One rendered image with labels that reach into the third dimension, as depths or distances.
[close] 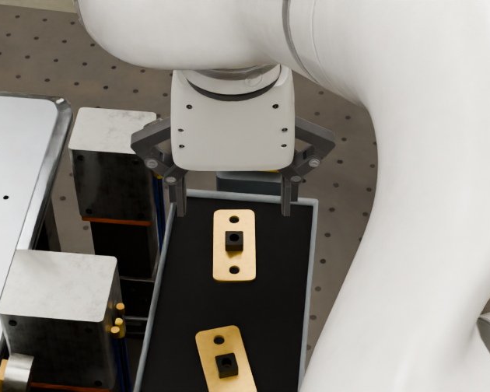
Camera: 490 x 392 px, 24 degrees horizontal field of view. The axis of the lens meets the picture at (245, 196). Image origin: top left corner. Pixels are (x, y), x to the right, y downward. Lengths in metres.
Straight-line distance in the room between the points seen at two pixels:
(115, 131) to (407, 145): 0.87
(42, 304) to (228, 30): 0.48
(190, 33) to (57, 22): 1.34
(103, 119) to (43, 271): 0.27
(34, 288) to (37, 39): 0.96
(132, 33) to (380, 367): 0.35
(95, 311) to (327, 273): 0.61
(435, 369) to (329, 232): 1.25
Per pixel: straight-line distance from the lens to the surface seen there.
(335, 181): 1.73
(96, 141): 1.28
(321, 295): 1.58
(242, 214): 1.06
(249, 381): 0.95
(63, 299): 1.08
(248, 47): 0.67
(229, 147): 0.91
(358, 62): 0.48
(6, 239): 1.28
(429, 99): 0.44
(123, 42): 0.72
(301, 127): 0.92
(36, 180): 1.33
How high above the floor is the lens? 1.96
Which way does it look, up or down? 48 degrees down
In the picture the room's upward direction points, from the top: straight up
